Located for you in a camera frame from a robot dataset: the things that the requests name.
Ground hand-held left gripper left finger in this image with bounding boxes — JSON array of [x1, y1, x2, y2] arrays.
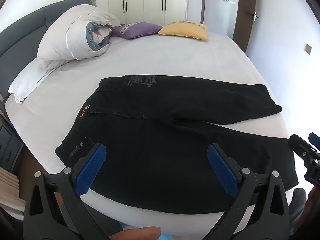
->
[[22, 142, 110, 240]]

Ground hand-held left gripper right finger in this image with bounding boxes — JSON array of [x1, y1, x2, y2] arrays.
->
[[206, 143, 290, 240]]

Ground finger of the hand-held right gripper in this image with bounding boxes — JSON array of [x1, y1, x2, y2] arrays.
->
[[308, 132, 320, 146], [288, 134, 320, 158]]

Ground black pants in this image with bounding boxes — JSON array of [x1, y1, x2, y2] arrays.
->
[[54, 74, 299, 215]]

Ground person's left hand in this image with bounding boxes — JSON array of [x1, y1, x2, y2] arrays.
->
[[109, 226, 162, 240]]

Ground dark grey cloth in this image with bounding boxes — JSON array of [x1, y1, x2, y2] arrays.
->
[[289, 187, 308, 222]]

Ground beige curtain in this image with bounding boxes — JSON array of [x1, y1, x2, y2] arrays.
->
[[0, 164, 26, 212]]

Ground dark nightstand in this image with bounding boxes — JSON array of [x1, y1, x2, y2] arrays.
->
[[0, 124, 24, 171]]

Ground white pillow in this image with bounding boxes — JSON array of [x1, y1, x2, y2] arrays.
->
[[7, 60, 58, 104]]

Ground white bed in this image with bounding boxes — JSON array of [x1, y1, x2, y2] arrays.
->
[[4, 29, 295, 233]]

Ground folded white duvet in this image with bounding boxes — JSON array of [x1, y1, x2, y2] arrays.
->
[[37, 4, 123, 69]]

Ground yellow cushion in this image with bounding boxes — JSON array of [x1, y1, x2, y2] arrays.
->
[[158, 22, 209, 41]]

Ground purple cushion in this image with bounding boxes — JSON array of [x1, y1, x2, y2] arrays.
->
[[111, 22, 164, 40]]

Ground brown door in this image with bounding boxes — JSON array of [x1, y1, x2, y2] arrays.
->
[[231, 0, 258, 53]]

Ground grey upholstered headboard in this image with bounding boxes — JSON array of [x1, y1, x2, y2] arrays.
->
[[0, 0, 97, 101]]

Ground white wardrobe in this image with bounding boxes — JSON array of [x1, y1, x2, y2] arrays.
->
[[106, 0, 207, 29]]

